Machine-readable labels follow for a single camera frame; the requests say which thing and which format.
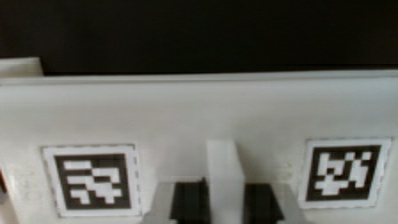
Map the white cabinet box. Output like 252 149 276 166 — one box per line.
0 57 42 78

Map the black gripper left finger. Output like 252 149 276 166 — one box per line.
168 180 211 224

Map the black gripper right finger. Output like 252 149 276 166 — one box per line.
243 183 283 224

